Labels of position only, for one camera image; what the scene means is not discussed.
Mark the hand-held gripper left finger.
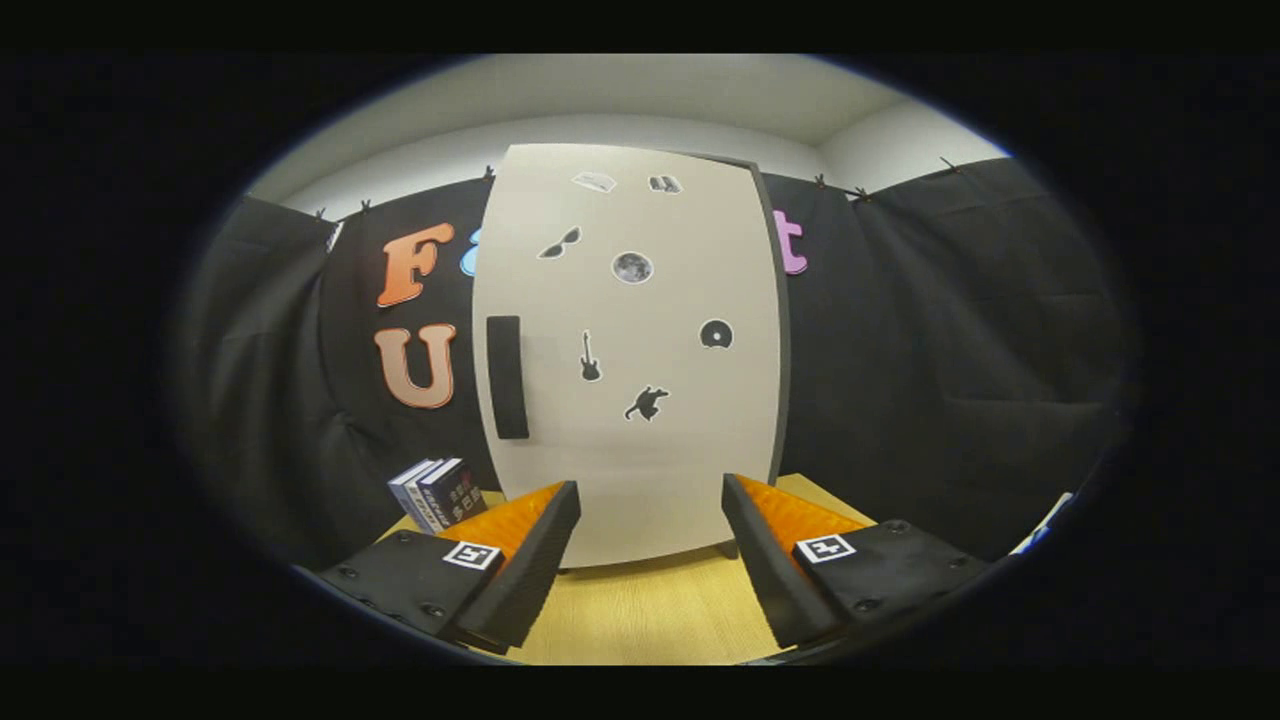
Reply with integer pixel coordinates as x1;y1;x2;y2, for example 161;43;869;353
318;480;582;653

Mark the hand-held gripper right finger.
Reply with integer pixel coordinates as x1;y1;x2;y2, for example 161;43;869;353
721;473;991;649

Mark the dark navy book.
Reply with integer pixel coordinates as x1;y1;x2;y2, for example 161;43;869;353
415;458;488;531

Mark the light blue book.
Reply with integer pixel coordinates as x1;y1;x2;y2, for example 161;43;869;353
388;460;436;529

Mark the grey cabinet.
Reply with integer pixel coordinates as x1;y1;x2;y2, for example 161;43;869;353
700;150;793;561

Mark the black backdrop cloth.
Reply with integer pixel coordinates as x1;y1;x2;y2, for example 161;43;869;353
175;155;1141;571

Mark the white paper sheet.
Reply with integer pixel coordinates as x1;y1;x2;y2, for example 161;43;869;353
1008;491;1077;557

